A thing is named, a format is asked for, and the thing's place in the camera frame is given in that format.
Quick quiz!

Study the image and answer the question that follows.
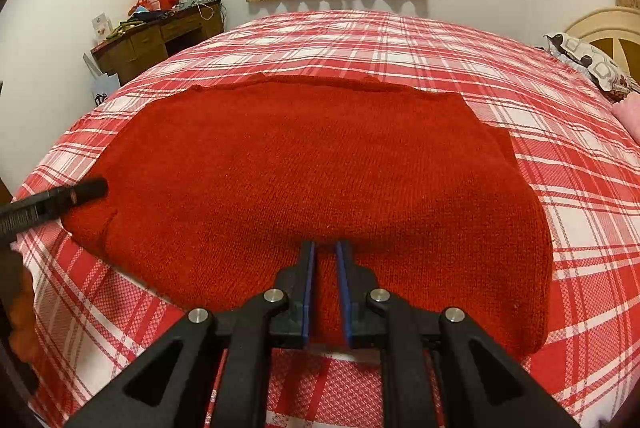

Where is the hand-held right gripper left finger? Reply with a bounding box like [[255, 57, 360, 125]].
[[65, 241, 317, 428]]

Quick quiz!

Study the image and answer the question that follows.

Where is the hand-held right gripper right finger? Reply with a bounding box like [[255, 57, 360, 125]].
[[335, 239, 581, 428]]

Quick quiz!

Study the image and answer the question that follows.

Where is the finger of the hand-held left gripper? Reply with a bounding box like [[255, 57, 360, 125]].
[[0, 177, 109, 241]]

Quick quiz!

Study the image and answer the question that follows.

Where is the red knitted sweater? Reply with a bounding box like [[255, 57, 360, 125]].
[[62, 75, 554, 357]]

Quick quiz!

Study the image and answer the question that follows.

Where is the person's left forearm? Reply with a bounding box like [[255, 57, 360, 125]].
[[9, 265, 38, 361]]

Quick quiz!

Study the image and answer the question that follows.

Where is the white paper bag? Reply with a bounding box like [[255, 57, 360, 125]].
[[84, 52, 122, 105]]

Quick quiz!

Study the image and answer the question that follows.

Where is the white card box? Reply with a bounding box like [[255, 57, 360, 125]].
[[91, 12, 113, 44]]

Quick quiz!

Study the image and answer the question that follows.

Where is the green yellow cloth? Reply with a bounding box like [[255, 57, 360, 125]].
[[106, 18, 145, 41]]

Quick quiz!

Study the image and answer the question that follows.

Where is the brown wooden desk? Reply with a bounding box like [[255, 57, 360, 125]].
[[91, 0, 224, 85]]

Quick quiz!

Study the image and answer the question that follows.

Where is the red plaid bed sheet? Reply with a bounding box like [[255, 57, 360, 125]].
[[10, 9, 640, 428]]

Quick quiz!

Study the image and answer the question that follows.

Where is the pink floral pillow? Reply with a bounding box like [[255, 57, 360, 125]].
[[612, 92, 640, 140]]

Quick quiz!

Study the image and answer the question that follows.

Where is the grey white patterned pillow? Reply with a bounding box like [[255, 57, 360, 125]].
[[544, 32, 640, 102]]

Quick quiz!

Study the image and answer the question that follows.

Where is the cream wooden headboard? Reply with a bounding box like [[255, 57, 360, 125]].
[[564, 6, 640, 74]]

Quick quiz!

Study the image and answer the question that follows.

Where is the white cable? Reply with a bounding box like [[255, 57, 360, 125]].
[[196, 0, 222, 22]]

